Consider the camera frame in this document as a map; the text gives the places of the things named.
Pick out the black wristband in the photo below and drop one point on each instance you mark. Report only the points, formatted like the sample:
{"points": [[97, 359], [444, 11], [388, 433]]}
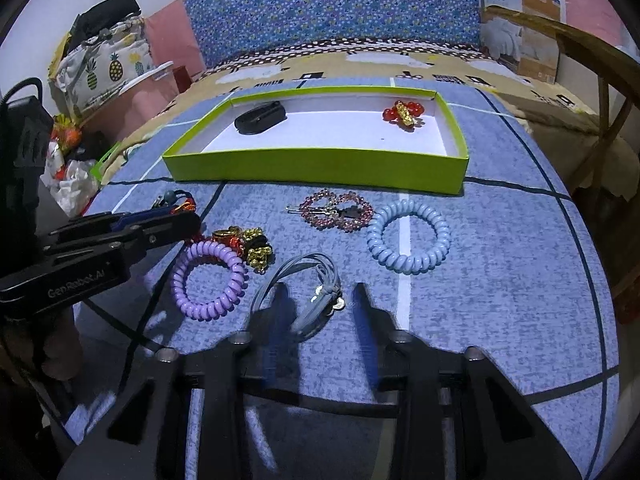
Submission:
{"points": [[250, 124]]}

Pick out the small red box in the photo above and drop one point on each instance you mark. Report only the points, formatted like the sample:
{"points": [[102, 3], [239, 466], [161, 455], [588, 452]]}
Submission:
{"points": [[181, 80]]}

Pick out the blue floral cushion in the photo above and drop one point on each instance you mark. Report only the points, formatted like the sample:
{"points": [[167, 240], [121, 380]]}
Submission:
{"points": [[340, 5]]}

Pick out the pineapple print bag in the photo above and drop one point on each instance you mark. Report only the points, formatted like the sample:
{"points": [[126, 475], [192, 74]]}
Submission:
{"points": [[100, 72]]}

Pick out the wooden chair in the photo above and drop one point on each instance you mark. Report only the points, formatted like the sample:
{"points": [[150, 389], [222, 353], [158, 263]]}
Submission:
{"points": [[600, 55]]}

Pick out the sheep print bed sheet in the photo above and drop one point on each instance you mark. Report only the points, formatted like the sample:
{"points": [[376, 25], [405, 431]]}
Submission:
{"points": [[505, 85]]}

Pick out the blue checked blanket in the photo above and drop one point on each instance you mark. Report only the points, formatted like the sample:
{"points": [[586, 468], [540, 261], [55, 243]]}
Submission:
{"points": [[500, 260]]}

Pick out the black bag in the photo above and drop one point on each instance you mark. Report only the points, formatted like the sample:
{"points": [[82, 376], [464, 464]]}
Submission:
{"points": [[102, 12]]}

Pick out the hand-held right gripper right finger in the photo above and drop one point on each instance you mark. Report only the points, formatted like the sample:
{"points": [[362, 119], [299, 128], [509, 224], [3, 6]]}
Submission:
{"points": [[365, 340]]}

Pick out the white plastic board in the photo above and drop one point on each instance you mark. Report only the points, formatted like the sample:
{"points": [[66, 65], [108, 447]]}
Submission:
{"points": [[150, 72]]}

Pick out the printed cardboard package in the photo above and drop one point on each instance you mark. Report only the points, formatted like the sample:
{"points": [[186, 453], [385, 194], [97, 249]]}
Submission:
{"points": [[537, 45]]}

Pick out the green shallow cardboard box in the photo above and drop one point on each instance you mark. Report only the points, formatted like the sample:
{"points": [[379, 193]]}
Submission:
{"points": [[320, 167]]}

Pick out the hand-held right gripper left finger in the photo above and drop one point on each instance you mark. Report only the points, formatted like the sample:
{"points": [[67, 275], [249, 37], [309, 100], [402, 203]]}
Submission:
{"points": [[277, 340]]}

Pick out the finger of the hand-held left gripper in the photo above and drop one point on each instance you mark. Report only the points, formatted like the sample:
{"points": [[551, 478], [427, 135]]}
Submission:
{"points": [[165, 232], [135, 218]]}

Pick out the white plastic bag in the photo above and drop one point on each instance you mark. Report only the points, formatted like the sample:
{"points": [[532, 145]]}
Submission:
{"points": [[70, 180]]}

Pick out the person's left hand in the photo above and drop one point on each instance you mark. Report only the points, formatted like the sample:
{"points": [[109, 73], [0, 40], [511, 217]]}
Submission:
{"points": [[55, 345]]}

